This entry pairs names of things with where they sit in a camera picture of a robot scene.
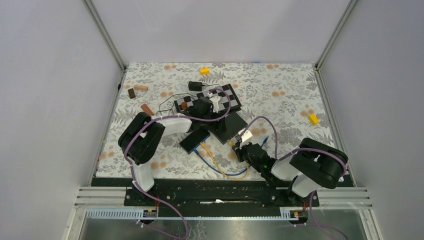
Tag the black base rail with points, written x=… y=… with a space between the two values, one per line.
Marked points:
x=226 y=198

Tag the dark brown wooden block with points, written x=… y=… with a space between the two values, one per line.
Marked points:
x=131 y=93

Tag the small black network switch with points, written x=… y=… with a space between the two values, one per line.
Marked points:
x=193 y=140

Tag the yellow block at right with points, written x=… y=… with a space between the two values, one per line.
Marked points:
x=313 y=119

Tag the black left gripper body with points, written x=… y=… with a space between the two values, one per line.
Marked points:
x=212 y=126

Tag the floral patterned table mat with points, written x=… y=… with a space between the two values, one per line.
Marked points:
x=276 y=99

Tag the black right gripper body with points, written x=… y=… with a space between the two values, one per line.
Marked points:
x=242 y=155

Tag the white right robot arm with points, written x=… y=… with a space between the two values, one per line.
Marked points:
x=311 y=166

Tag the orange piece on checkerboard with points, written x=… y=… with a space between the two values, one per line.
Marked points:
x=184 y=105

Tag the black white checkerboard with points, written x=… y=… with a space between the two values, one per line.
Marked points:
x=222 y=97

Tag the reddish brown wooden block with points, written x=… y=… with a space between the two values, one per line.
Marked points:
x=145 y=108

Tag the light tan wooden block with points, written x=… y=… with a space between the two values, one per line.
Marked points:
x=141 y=88

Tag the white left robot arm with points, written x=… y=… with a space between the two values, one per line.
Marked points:
x=141 y=138

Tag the yellow block near wall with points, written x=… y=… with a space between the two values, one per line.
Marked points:
x=204 y=71

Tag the black power adapter with cable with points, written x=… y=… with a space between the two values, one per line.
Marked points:
x=194 y=86

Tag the large black network switch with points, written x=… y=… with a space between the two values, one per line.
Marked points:
x=229 y=127

